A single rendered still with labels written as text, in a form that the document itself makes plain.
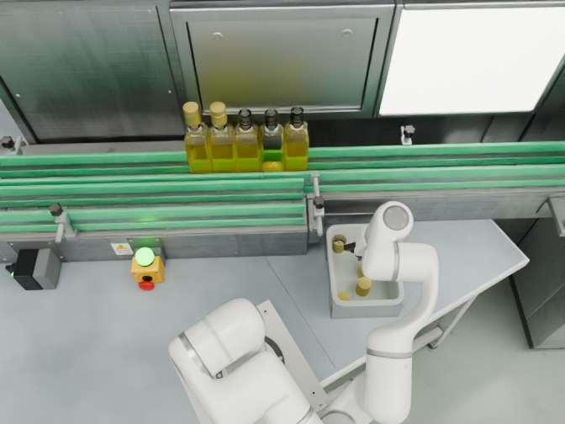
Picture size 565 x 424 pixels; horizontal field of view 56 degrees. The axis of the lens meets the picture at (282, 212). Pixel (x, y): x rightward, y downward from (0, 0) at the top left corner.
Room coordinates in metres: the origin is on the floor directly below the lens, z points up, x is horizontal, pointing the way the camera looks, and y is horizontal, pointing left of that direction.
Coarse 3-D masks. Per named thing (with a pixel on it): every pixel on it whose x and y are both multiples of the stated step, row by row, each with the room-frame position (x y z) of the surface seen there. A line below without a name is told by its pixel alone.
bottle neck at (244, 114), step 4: (240, 112) 0.82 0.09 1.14; (244, 112) 0.82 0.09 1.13; (248, 112) 0.82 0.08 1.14; (240, 116) 0.80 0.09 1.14; (244, 116) 0.80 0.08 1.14; (248, 116) 0.80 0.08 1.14; (240, 120) 0.80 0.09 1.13; (244, 120) 0.80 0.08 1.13; (248, 120) 0.80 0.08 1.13; (240, 124) 0.80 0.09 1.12; (244, 124) 0.80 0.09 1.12; (248, 124) 0.80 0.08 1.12; (240, 128) 0.81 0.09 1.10; (244, 128) 0.80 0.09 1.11; (248, 128) 0.80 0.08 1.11
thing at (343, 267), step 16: (352, 224) 0.71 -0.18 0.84; (368, 224) 0.71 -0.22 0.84; (352, 240) 0.70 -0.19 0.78; (336, 256) 0.65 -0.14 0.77; (352, 256) 0.65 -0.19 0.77; (336, 272) 0.61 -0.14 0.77; (352, 272) 0.61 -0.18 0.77; (336, 288) 0.56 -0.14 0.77; (352, 288) 0.56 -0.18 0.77; (384, 288) 0.56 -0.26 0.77; (400, 288) 0.53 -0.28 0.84; (336, 304) 0.51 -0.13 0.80; (352, 304) 0.49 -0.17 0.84; (368, 304) 0.49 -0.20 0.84; (384, 304) 0.49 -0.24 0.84
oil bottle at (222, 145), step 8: (232, 128) 0.83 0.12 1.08; (216, 136) 0.79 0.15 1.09; (224, 136) 0.79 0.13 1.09; (232, 136) 0.80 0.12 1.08; (216, 144) 0.79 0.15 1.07; (224, 144) 0.79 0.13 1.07; (232, 144) 0.79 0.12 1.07; (216, 152) 0.79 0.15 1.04; (224, 152) 0.79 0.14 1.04; (232, 152) 0.79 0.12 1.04; (216, 160) 0.79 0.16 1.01; (224, 160) 0.79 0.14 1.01; (232, 160) 0.79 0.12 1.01; (216, 168) 0.79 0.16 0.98; (224, 168) 0.79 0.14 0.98; (232, 168) 0.79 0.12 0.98
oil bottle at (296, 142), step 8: (288, 128) 0.82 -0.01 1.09; (304, 128) 0.82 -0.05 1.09; (288, 136) 0.80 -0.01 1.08; (296, 136) 0.80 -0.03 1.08; (304, 136) 0.80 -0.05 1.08; (288, 144) 0.79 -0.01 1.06; (296, 144) 0.79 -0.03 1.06; (304, 144) 0.79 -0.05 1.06; (288, 152) 0.79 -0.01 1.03; (296, 152) 0.79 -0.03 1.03; (304, 152) 0.80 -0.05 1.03; (288, 160) 0.79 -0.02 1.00; (296, 160) 0.79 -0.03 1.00; (304, 160) 0.80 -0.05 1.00; (288, 168) 0.79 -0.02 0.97; (296, 168) 0.79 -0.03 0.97; (304, 168) 0.80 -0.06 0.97
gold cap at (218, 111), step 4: (212, 104) 0.82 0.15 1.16; (216, 104) 0.82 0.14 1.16; (220, 104) 0.82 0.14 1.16; (212, 108) 0.81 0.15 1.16; (216, 108) 0.81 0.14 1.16; (220, 108) 0.81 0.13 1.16; (224, 108) 0.81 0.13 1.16; (212, 112) 0.80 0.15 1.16; (216, 112) 0.80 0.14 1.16; (220, 112) 0.80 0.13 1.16; (224, 112) 0.81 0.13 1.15; (212, 116) 0.80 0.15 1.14; (216, 116) 0.80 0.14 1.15; (220, 116) 0.80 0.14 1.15; (224, 116) 0.81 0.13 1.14; (212, 120) 0.81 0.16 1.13; (216, 120) 0.80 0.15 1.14; (220, 120) 0.80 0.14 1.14; (224, 120) 0.80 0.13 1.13; (216, 124) 0.80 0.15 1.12; (220, 124) 0.80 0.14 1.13; (224, 124) 0.80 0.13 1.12
